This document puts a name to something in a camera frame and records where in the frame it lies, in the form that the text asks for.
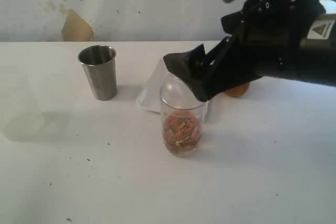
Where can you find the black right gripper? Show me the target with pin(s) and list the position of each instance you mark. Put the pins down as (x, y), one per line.
(265, 43)

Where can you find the clear plastic shaker cup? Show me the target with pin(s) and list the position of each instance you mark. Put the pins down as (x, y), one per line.
(198, 112)

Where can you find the wooden blocks and coins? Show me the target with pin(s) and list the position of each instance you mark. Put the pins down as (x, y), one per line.
(181, 133)

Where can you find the brown wooden cup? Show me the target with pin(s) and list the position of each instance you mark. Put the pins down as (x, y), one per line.
(238, 91)

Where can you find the clear plastic dome lid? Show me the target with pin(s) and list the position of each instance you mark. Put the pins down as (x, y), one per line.
(177, 95)

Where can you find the stainless steel cup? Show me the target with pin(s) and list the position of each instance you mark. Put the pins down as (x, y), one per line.
(98, 62)

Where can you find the white rectangular tray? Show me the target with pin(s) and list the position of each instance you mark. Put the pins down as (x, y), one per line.
(149, 97)

